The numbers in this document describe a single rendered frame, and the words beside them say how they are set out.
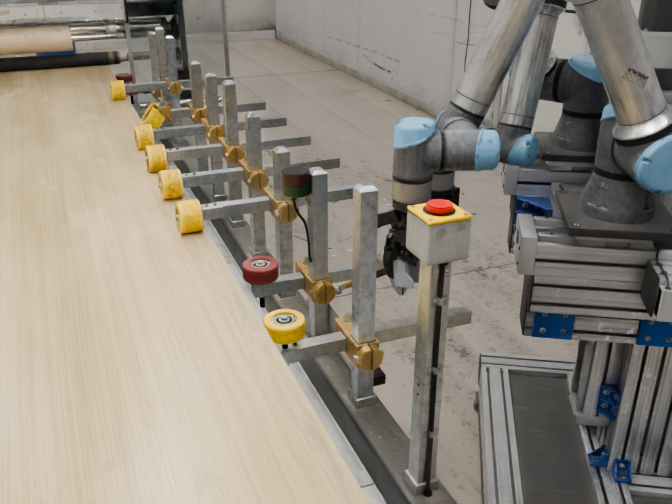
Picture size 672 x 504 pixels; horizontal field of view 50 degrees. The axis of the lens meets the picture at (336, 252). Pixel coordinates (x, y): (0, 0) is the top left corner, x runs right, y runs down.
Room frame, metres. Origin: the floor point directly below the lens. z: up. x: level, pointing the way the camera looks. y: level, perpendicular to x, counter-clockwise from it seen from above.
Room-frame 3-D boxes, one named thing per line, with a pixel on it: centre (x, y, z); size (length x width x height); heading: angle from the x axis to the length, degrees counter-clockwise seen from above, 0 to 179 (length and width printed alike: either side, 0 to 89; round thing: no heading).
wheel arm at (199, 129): (2.41, 0.41, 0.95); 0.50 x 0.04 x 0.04; 112
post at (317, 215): (1.44, 0.04, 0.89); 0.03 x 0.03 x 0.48; 22
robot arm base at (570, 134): (1.91, -0.67, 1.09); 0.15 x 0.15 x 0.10
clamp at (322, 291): (1.46, 0.05, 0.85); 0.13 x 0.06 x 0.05; 22
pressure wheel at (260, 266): (1.43, 0.17, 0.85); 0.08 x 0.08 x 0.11
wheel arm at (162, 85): (3.11, 0.69, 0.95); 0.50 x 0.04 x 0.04; 112
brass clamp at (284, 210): (1.70, 0.14, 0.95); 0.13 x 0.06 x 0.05; 22
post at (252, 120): (1.91, 0.23, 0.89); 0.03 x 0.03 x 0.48; 22
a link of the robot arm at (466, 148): (1.30, -0.24, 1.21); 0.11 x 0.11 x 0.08; 1
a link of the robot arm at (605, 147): (1.41, -0.60, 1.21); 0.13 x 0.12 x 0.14; 1
